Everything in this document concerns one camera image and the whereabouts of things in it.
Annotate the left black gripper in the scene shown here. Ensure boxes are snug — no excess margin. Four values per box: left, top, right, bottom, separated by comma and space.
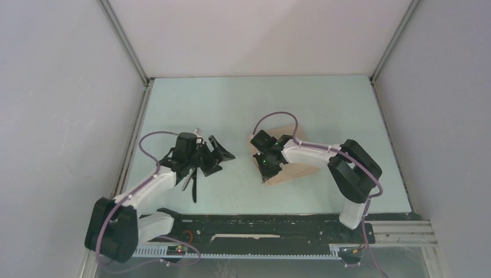
186, 136, 234, 177

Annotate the beige cloth napkin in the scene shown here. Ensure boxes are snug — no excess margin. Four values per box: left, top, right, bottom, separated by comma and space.
247, 124, 319, 185

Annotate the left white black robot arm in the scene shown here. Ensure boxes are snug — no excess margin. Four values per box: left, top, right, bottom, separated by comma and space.
84, 132, 235, 263

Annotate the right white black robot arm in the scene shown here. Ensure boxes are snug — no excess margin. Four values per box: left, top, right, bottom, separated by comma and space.
250, 136, 383, 242

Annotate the black knife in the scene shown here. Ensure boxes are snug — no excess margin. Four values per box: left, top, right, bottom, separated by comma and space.
192, 169, 197, 203

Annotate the silver fork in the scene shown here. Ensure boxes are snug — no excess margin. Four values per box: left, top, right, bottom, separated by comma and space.
181, 169, 197, 191

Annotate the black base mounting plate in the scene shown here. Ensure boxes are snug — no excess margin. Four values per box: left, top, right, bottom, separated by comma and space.
161, 208, 375, 257

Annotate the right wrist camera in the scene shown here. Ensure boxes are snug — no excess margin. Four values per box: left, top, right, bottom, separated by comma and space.
250, 130, 291, 153

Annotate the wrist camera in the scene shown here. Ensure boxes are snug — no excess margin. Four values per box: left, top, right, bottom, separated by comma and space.
173, 128, 204, 160
250, 130, 291, 153

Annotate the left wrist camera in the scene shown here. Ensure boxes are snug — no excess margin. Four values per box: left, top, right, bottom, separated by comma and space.
173, 128, 204, 160

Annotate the white slotted cable duct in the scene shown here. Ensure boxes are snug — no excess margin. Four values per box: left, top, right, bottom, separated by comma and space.
130, 244, 340, 260

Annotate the aluminium frame rail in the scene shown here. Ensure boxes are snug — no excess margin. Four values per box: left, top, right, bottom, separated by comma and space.
88, 218, 438, 247

